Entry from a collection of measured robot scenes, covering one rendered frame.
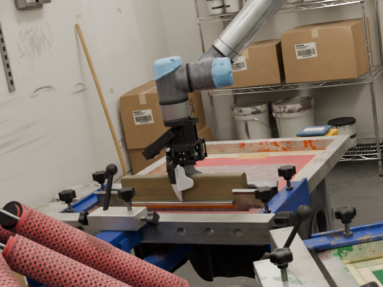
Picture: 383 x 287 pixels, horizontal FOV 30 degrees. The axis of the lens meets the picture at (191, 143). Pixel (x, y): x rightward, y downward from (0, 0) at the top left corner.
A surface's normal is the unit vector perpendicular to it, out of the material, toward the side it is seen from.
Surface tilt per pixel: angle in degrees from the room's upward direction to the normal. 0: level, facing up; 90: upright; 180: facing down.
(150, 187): 90
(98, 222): 90
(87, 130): 90
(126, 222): 90
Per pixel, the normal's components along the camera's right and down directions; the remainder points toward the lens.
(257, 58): -0.33, 0.27
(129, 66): 0.88, -0.04
